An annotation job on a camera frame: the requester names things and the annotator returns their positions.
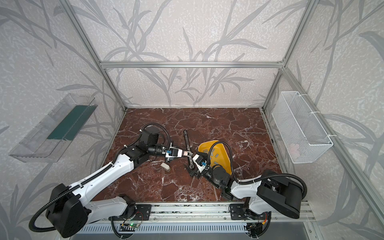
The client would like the black stapler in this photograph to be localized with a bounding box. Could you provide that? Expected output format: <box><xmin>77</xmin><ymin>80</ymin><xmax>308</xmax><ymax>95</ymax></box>
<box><xmin>183</xmin><ymin>130</ymin><xmax>195</xmax><ymax>170</ymax></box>

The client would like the yellow plastic tray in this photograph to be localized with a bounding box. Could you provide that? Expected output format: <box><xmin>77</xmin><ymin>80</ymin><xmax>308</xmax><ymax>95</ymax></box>
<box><xmin>198</xmin><ymin>140</ymin><xmax>232</xmax><ymax>175</ymax></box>

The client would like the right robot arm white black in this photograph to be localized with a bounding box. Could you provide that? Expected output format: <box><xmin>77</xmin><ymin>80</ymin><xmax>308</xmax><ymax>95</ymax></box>
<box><xmin>183</xmin><ymin>141</ymin><xmax>308</xmax><ymax>219</ymax></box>

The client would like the left circuit board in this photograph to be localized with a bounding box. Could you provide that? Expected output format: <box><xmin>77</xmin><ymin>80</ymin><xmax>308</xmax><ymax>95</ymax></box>
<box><xmin>119</xmin><ymin>223</ymin><xmax>141</xmax><ymax>232</ymax></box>

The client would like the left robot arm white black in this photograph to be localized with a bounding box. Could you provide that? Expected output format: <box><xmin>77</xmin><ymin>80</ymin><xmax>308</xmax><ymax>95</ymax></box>
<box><xmin>29</xmin><ymin>123</ymin><xmax>192</xmax><ymax>238</ymax></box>

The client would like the pink object in basket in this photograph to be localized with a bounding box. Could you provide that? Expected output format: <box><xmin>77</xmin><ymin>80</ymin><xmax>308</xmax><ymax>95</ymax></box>
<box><xmin>288</xmin><ymin>144</ymin><xmax>301</xmax><ymax>160</ymax></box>

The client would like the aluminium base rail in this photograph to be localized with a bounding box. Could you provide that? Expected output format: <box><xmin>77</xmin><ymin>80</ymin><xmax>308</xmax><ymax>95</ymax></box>
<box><xmin>61</xmin><ymin>201</ymin><xmax>316</xmax><ymax>224</ymax></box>

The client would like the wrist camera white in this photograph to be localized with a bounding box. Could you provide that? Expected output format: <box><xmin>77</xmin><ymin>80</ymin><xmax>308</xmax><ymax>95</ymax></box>
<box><xmin>166</xmin><ymin>148</ymin><xmax>184</xmax><ymax>158</ymax></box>
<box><xmin>193</xmin><ymin>154</ymin><xmax>207</xmax><ymax>170</ymax></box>

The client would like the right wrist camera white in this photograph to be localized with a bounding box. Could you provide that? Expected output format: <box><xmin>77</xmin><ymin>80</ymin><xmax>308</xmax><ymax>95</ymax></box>
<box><xmin>193</xmin><ymin>154</ymin><xmax>207</xmax><ymax>170</ymax></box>

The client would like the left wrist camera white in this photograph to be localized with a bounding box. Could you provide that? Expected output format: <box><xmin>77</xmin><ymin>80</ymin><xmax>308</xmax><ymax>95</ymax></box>
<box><xmin>166</xmin><ymin>148</ymin><xmax>184</xmax><ymax>158</ymax></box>

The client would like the clear acrylic wall shelf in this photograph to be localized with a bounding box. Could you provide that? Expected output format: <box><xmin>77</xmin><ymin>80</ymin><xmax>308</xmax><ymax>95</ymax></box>
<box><xmin>9</xmin><ymin>94</ymin><xmax>98</xmax><ymax>163</ymax></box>

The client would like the white wire mesh basket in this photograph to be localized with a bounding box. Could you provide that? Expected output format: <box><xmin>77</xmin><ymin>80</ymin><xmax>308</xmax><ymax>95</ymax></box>
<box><xmin>272</xmin><ymin>91</ymin><xmax>334</xmax><ymax>164</ymax></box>

